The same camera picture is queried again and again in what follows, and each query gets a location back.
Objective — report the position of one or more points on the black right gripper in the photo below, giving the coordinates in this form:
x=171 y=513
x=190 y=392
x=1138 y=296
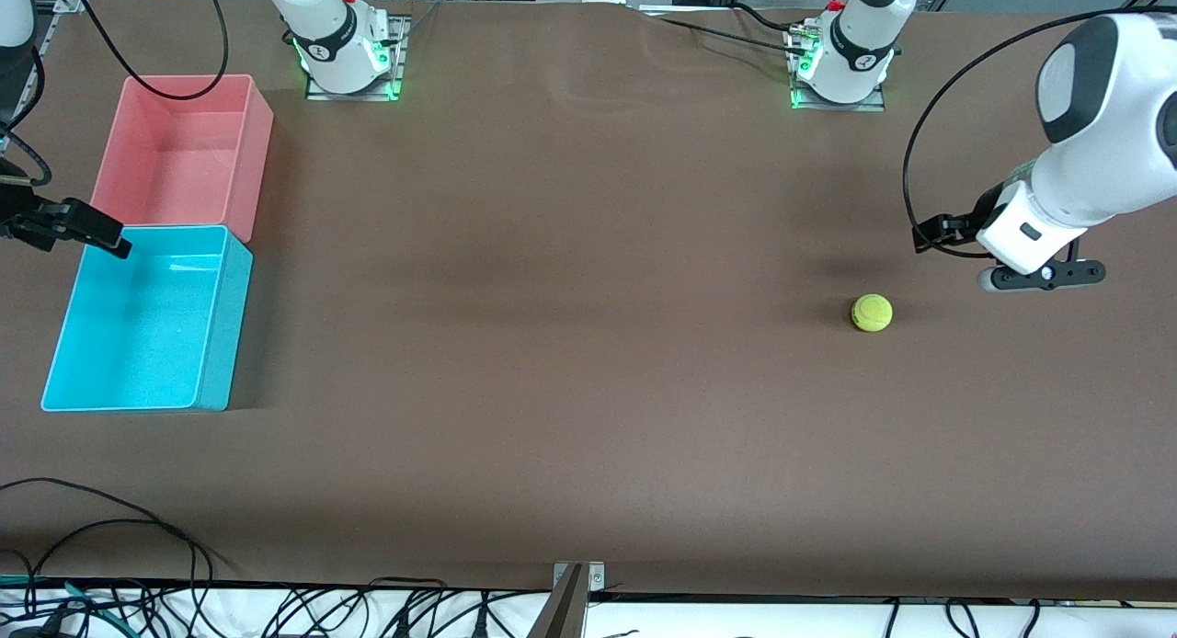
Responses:
x=28 y=224

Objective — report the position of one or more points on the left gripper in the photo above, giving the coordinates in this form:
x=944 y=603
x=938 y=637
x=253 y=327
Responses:
x=986 y=206

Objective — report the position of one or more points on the yellow tennis ball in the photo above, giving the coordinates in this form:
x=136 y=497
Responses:
x=872 y=313

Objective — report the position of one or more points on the blue plastic bin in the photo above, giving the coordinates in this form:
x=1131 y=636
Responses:
x=138 y=335

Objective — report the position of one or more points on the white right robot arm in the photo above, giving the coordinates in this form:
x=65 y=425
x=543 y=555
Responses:
x=331 y=31

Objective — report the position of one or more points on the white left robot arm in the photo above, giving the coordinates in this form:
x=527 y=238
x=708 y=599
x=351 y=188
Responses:
x=855 y=50

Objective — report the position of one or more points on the pink plastic bin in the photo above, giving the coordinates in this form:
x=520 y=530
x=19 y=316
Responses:
x=184 y=160

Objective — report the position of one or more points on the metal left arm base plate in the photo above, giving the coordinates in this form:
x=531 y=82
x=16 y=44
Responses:
x=841 y=108

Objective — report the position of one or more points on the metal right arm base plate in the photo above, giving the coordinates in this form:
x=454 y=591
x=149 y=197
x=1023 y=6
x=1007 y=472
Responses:
x=401 y=59

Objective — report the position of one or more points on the grey metal bracket plate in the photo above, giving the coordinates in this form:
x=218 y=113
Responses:
x=598 y=578

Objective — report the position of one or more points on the grey metal camera pole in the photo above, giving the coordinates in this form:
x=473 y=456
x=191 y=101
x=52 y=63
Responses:
x=561 y=615

